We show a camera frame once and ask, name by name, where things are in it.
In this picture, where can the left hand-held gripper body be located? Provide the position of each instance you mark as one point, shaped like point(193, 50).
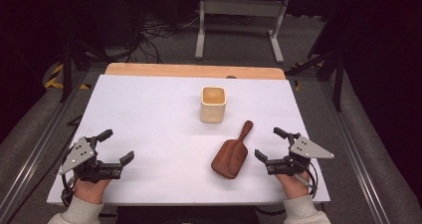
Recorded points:
point(79, 154)

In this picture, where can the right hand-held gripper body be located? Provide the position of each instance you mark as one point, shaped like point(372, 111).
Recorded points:
point(307, 148)

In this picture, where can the person's left hand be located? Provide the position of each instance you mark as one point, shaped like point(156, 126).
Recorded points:
point(89, 190)

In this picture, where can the person's right hand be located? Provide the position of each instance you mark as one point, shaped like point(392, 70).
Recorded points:
point(294, 185)

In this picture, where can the brown wooden scoop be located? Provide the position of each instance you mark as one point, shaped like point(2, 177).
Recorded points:
point(230, 157)

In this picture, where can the white table cover board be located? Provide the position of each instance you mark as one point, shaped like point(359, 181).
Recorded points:
point(159, 144)

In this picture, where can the beige square wooden cup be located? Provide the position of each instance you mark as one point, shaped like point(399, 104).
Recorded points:
point(213, 112)

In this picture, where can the black tripod stand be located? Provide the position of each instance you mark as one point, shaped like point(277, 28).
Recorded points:
point(67, 71)
point(336, 74)

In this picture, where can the yellow black hazard tape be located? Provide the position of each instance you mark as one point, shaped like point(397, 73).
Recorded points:
point(56, 76)

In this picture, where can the grey metal table stand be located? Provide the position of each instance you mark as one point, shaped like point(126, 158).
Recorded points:
point(242, 7)

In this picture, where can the aluminium floor rail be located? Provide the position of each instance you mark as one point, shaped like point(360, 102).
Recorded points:
point(355, 161)
point(30, 164)

